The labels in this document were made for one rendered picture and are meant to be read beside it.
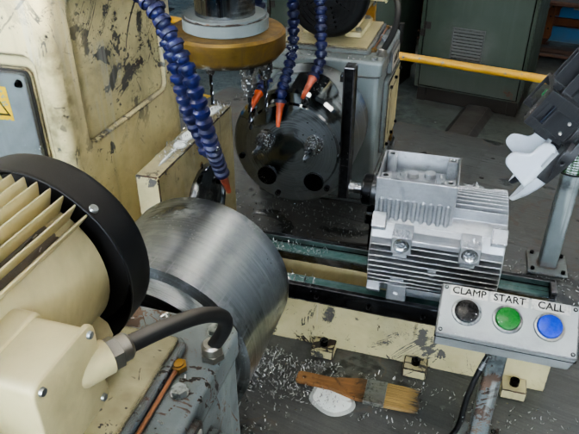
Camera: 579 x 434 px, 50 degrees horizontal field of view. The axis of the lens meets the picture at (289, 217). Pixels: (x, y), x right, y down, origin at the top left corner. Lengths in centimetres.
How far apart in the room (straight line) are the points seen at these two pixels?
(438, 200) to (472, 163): 86
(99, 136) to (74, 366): 65
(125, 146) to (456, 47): 332
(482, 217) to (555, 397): 34
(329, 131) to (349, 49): 28
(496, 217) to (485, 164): 83
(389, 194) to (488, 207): 15
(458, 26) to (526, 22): 40
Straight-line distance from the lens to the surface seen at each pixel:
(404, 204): 96
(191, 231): 79
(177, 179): 101
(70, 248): 51
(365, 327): 109
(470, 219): 98
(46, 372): 41
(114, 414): 57
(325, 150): 124
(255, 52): 91
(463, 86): 429
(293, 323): 113
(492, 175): 175
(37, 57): 94
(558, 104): 84
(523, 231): 153
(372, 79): 140
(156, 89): 120
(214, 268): 75
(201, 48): 91
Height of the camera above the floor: 159
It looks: 32 degrees down
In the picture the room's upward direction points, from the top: straight up
